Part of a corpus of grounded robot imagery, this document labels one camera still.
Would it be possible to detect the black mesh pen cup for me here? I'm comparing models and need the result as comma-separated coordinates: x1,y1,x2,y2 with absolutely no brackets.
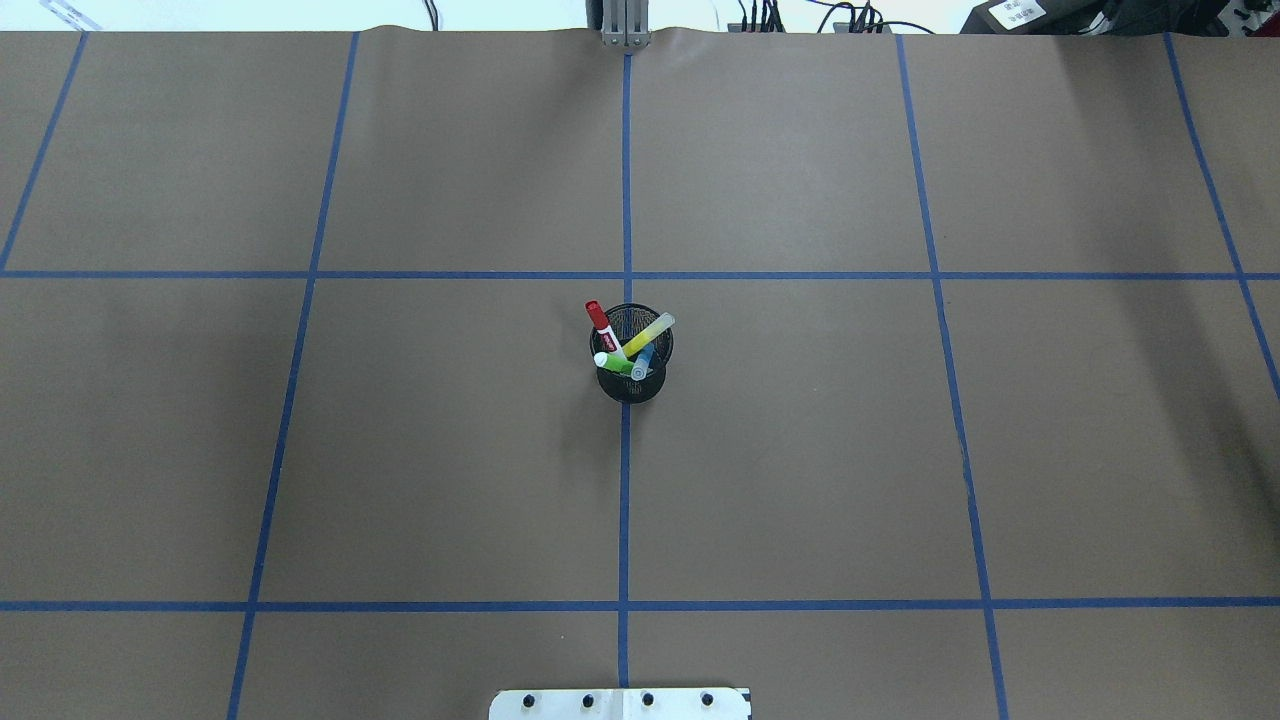
595,304,675,404

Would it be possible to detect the black device with label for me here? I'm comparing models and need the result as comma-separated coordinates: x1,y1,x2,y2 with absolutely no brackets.
959,1,1106,36

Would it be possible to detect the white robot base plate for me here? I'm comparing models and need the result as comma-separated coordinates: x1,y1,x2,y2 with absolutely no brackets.
488,687,753,719

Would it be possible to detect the yellow highlighter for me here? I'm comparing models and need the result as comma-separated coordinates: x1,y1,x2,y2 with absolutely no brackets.
622,313,675,357

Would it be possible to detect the green highlighter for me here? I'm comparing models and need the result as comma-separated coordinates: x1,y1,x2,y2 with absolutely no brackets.
593,352,635,375

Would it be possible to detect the blue highlighter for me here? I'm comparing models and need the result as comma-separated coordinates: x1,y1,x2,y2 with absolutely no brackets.
630,343,655,382

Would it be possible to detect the aluminium frame post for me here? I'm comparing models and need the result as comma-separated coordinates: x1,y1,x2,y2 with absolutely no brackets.
586,0,652,49

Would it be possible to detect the red white marker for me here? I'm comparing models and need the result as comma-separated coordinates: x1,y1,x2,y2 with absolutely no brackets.
585,300,628,360

